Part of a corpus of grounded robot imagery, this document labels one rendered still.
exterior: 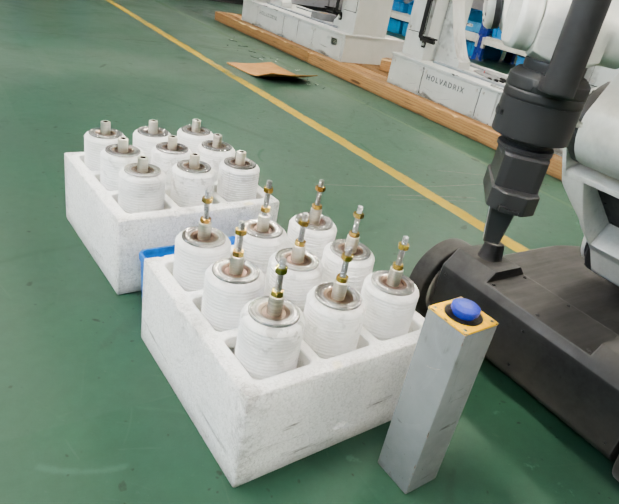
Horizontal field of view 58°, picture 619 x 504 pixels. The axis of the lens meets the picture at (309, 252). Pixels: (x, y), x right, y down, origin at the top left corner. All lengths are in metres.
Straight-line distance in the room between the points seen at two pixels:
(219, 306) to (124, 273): 0.41
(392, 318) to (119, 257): 0.59
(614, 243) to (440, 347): 0.55
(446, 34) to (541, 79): 3.00
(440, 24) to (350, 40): 0.76
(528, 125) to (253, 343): 0.45
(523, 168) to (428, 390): 0.34
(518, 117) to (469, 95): 2.59
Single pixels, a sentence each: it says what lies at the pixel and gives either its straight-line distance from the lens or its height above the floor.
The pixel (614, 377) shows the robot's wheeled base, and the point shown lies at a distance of 1.08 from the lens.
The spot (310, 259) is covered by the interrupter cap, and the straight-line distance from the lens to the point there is 0.96.
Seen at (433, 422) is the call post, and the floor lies 0.16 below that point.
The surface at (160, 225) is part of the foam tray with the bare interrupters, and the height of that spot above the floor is 0.16.
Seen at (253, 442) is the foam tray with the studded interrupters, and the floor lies 0.09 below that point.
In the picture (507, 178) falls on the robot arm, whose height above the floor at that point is 0.53.
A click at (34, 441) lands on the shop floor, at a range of 0.98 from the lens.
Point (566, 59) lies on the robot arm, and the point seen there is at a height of 0.66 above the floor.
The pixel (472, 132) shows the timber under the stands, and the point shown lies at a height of 0.03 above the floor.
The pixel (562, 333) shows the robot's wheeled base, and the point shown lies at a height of 0.19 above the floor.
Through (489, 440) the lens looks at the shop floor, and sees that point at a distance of 1.11.
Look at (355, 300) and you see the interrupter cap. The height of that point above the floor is 0.25.
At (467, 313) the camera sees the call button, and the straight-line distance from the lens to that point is 0.78.
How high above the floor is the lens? 0.71
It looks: 28 degrees down
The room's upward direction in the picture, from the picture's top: 11 degrees clockwise
